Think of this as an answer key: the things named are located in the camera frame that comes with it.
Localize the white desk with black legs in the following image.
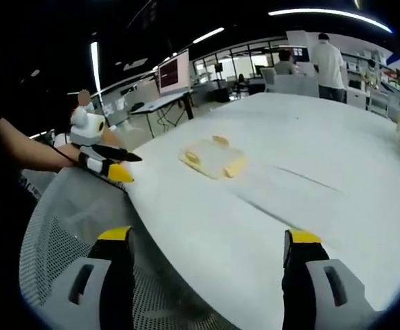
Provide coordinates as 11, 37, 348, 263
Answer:
129, 89, 198, 139

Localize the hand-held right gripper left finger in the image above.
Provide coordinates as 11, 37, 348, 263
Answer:
57, 225, 135, 330

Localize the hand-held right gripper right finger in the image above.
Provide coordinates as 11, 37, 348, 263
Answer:
281, 229, 376, 330

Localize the white mesh office chair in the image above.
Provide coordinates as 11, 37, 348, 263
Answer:
19, 164, 230, 330

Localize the long ceiling light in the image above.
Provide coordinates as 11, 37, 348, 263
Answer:
90, 41, 102, 94
267, 8, 393, 34
192, 27, 225, 45

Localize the computer monitor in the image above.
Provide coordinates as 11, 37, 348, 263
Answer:
156, 49, 191, 98

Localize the white cabinet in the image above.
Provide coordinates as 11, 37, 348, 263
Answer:
344, 78, 370, 108

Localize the black cable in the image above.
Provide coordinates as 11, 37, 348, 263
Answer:
50, 144, 81, 163

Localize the person's left hand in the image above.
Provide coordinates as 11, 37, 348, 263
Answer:
57, 143, 84, 168

